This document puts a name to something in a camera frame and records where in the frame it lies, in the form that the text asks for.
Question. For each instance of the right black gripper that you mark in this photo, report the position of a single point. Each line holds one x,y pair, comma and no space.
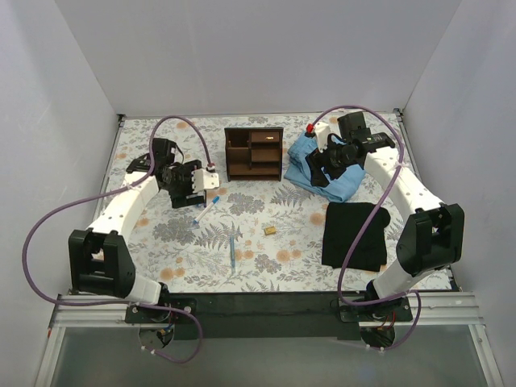
319,165

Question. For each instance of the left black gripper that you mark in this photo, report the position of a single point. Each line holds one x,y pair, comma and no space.
187,193

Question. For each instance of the blue capped white marker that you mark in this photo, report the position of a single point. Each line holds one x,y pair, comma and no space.
208,207

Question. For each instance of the dark wooden desk organizer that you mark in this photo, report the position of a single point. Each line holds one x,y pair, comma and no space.
254,153

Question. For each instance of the light blue pen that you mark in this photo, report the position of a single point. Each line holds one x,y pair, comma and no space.
232,253

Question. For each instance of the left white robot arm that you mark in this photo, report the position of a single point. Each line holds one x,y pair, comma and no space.
100,260

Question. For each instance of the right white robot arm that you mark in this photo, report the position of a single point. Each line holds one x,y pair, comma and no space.
432,237

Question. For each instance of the light blue folded shorts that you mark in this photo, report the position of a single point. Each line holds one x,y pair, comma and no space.
302,175

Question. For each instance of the black folded cloth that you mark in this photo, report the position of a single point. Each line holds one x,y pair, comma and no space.
343,223

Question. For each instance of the floral patterned table mat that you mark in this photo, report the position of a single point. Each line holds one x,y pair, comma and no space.
167,246

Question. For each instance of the small yellow eraser block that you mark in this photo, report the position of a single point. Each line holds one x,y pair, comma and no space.
269,230

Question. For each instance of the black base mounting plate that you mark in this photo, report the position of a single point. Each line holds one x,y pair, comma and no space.
283,315

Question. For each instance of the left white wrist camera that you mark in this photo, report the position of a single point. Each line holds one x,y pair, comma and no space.
205,179

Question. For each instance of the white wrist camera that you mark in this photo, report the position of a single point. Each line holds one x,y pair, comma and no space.
205,179
320,132

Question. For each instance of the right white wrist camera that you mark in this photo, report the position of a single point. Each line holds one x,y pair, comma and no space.
320,132

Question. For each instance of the aluminium frame rail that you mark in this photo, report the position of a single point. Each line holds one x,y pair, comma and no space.
268,339

